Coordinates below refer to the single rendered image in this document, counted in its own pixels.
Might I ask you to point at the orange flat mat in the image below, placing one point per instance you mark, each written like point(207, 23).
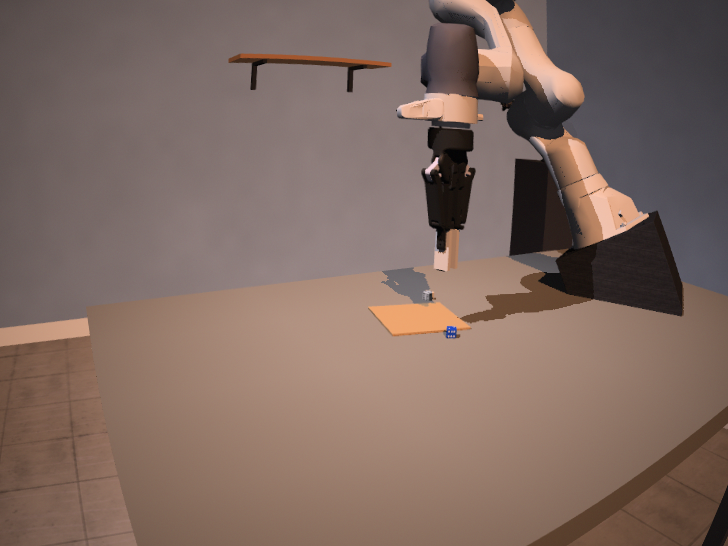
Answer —
point(411, 319)

